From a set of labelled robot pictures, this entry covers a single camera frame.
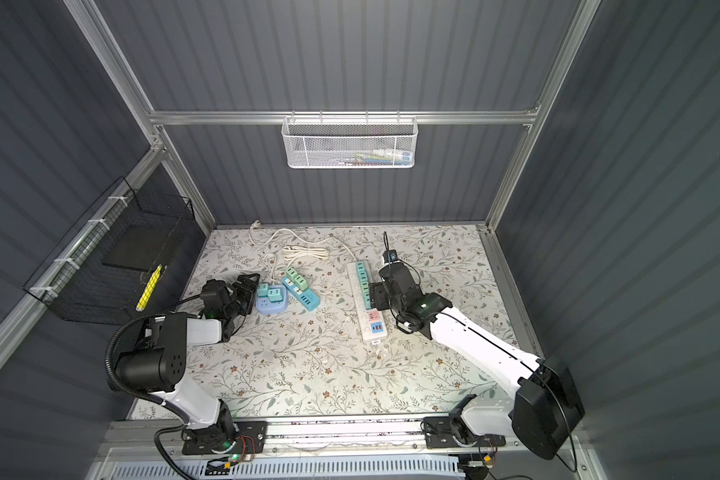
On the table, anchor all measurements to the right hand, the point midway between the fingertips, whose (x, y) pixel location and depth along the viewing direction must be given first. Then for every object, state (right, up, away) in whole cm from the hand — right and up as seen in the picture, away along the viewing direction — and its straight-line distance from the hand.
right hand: (386, 286), depth 82 cm
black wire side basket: (-69, +3, -18) cm, 72 cm away
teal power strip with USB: (-24, -5, +14) cm, 29 cm away
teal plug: (-8, +5, +17) cm, 19 cm away
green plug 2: (-31, +3, +16) cm, 35 cm away
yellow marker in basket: (-57, +1, -13) cm, 58 cm away
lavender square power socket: (-39, -7, +13) cm, 42 cm away
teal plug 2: (-7, +2, +14) cm, 16 cm away
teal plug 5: (-35, -4, +11) cm, 37 cm away
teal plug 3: (-5, -6, +9) cm, 12 cm away
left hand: (-41, 0, +13) cm, 43 cm away
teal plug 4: (-38, -2, +11) cm, 40 cm away
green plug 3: (-27, 0, +14) cm, 30 cm away
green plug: (-6, -2, +11) cm, 13 cm away
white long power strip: (-4, -12, +9) cm, 16 cm away
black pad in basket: (-64, +11, -7) cm, 65 cm away
